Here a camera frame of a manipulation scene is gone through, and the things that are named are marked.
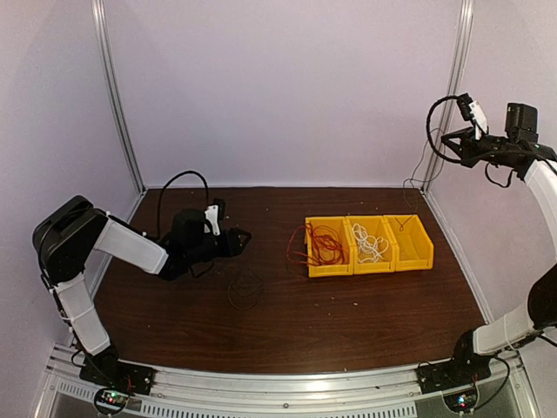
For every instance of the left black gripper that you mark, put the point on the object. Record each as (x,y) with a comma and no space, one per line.
(231,246)

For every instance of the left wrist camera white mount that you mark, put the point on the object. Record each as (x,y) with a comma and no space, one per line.
(214,214)

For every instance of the right circuit board with leds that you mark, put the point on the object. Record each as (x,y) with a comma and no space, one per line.
(461,402)

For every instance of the yellow bin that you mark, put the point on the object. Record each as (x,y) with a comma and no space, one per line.
(415,250)
(328,247)
(374,247)

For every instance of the middle yellow bin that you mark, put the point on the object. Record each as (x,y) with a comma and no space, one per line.
(374,247)

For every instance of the aluminium frame post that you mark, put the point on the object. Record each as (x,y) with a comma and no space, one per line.
(460,52)
(115,101)

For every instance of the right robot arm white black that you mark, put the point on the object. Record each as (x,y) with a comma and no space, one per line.
(499,204)

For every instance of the right yellow bin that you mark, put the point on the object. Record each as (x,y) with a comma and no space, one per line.
(415,250)

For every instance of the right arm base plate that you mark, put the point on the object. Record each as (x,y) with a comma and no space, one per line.
(445,375)

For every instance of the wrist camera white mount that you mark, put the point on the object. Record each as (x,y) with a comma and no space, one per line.
(471,111)
(214,214)

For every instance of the left aluminium frame post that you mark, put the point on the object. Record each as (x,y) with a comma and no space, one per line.
(115,101)

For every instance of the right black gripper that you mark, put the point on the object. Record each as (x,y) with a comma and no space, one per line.
(466,151)

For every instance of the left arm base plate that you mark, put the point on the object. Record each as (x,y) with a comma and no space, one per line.
(122,376)

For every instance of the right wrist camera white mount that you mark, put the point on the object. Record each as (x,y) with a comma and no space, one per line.
(471,111)

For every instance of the right aluminium frame post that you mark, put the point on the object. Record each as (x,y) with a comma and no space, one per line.
(460,52)

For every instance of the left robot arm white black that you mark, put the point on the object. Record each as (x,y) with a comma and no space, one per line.
(76,244)

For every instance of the left circuit board with leds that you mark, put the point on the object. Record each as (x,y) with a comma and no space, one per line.
(109,401)

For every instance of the front aluminium rail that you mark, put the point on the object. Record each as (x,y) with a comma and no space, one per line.
(387,392)

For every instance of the circuit board with leds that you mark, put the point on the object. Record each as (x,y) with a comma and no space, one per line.
(461,402)
(109,401)

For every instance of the left yellow bin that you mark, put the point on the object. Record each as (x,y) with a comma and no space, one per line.
(328,247)

